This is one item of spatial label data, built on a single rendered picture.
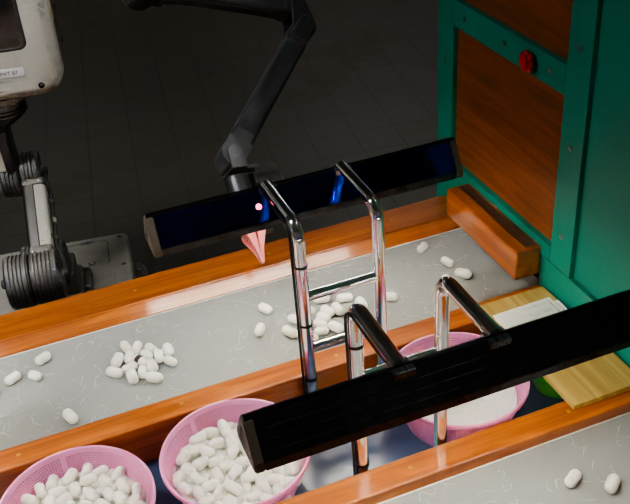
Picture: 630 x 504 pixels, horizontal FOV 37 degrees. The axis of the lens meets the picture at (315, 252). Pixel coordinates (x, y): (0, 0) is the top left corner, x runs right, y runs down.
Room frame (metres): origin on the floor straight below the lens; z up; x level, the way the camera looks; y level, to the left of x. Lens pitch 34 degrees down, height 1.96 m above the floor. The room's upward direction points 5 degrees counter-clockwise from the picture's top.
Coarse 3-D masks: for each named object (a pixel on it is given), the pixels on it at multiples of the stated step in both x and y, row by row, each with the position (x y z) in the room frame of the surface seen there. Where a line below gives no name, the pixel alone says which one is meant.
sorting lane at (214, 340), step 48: (432, 240) 1.82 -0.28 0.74; (288, 288) 1.68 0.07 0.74; (432, 288) 1.63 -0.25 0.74; (480, 288) 1.62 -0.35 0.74; (96, 336) 1.56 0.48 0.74; (144, 336) 1.55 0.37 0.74; (192, 336) 1.53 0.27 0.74; (240, 336) 1.52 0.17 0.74; (0, 384) 1.43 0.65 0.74; (48, 384) 1.42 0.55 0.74; (96, 384) 1.41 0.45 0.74; (144, 384) 1.39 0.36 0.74; (192, 384) 1.38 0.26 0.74; (0, 432) 1.29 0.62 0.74; (48, 432) 1.28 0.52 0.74
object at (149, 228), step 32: (384, 160) 1.56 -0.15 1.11; (416, 160) 1.58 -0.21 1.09; (448, 160) 1.59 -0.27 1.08; (256, 192) 1.48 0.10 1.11; (288, 192) 1.49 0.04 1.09; (320, 192) 1.50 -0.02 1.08; (352, 192) 1.51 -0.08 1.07; (384, 192) 1.53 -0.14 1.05; (160, 224) 1.41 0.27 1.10; (192, 224) 1.42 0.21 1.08; (224, 224) 1.43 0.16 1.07; (256, 224) 1.45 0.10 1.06; (160, 256) 1.39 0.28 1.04
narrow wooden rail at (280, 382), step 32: (320, 352) 1.42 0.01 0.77; (224, 384) 1.35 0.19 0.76; (256, 384) 1.34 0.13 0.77; (288, 384) 1.34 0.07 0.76; (320, 384) 1.37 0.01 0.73; (128, 416) 1.28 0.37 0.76; (160, 416) 1.27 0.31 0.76; (32, 448) 1.22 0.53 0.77; (64, 448) 1.21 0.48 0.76; (128, 448) 1.24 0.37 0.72; (160, 448) 1.26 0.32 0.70; (0, 480) 1.17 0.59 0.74
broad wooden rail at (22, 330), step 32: (352, 224) 1.88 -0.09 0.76; (384, 224) 1.87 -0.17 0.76; (416, 224) 1.86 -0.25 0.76; (448, 224) 1.87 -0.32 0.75; (224, 256) 1.79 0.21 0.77; (288, 256) 1.77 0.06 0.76; (320, 256) 1.77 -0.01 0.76; (352, 256) 1.78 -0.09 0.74; (128, 288) 1.69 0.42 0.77; (160, 288) 1.68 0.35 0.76; (192, 288) 1.67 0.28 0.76; (224, 288) 1.68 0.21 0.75; (0, 320) 1.61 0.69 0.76; (32, 320) 1.60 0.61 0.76; (64, 320) 1.59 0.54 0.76; (96, 320) 1.60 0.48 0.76; (128, 320) 1.60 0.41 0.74; (0, 352) 1.52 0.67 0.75
